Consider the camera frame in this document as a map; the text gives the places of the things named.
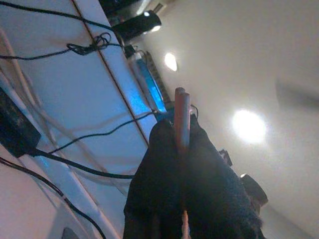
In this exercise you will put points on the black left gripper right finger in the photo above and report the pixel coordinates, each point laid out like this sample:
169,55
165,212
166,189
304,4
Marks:
214,194

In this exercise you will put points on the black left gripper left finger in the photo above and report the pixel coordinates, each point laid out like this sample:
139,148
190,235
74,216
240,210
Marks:
154,186

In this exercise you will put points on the wooden chopstick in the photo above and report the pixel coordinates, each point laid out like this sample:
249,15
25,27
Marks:
186,119

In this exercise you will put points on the small black box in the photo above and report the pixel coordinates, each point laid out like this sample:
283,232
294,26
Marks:
225,156

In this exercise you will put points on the black round device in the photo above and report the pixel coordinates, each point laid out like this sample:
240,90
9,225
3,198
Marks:
254,191

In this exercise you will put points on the round ceiling light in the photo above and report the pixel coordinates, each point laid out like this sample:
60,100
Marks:
249,125
170,61

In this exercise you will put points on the black power adapter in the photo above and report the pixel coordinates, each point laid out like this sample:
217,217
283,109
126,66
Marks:
15,127

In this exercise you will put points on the black cylindrical device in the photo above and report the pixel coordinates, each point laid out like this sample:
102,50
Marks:
137,25

